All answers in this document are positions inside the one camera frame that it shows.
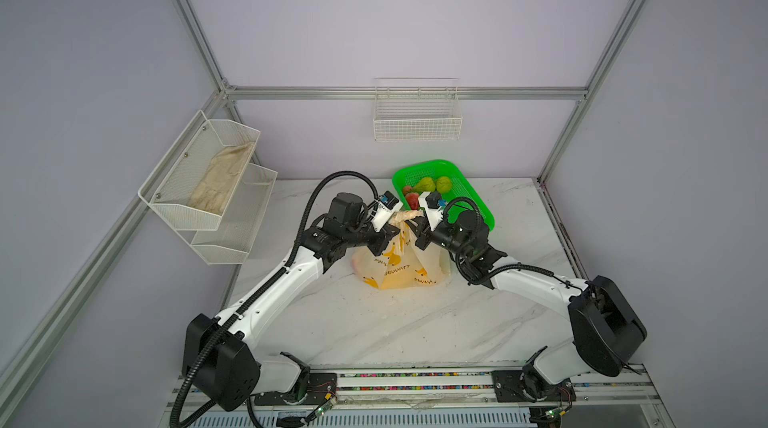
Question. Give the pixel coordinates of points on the beige plastic bag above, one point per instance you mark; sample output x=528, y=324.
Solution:
x=402, y=264

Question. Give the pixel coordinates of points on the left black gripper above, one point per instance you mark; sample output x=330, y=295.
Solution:
x=382, y=238

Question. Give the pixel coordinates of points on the folded beige bags in shelf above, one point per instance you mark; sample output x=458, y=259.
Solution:
x=220, y=179

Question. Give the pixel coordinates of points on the lower white mesh shelf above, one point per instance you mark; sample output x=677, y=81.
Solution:
x=232, y=241

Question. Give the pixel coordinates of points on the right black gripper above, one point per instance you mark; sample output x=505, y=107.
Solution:
x=422, y=231

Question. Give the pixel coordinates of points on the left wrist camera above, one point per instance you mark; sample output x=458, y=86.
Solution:
x=387, y=205

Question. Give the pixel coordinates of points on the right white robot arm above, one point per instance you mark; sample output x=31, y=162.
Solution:
x=605, y=331

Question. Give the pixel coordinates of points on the white wire wall basket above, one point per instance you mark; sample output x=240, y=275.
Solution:
x=416, y=109

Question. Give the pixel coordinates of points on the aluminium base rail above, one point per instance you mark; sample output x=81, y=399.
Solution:
x=475, y=396

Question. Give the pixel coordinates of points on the white mesh shelf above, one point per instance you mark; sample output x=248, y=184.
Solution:
x=232, y=241
x=167, y=190

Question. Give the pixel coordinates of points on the green fake pear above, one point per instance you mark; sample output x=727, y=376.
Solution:
x=426, y=184

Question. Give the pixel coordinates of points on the upper white mesh shelf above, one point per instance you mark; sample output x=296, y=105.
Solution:
x=167, y=190

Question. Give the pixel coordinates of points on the red fake strawberry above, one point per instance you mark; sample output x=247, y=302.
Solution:
x=412, y=199

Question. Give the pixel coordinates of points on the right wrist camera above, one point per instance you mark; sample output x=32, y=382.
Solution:
x=433, y=205

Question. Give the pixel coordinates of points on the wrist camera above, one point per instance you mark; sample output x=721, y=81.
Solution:
x=387, y=205
x=433, y=205

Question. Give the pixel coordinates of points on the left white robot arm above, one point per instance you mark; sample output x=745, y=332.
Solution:
x=220, y=352

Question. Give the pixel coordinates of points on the green fake round fruit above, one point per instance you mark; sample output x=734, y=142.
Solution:
x=443, y=184

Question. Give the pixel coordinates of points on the green plastic basket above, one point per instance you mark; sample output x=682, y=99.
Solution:
x=435, y=169

